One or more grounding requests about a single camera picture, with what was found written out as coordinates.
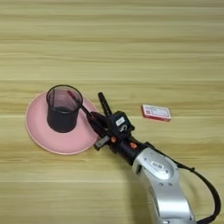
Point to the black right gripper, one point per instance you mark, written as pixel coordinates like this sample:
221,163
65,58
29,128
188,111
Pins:
128,145

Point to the black mesh pen cup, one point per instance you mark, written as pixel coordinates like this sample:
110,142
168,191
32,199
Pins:
61,119

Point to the pink round plate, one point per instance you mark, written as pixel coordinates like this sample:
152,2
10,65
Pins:
38,128

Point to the black marker pen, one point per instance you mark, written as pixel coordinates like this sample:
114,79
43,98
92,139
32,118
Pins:
104,105

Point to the small black box white label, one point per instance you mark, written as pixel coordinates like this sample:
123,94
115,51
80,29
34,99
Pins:
121,122

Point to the red white card box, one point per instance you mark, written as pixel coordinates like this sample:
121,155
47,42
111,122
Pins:
156,113

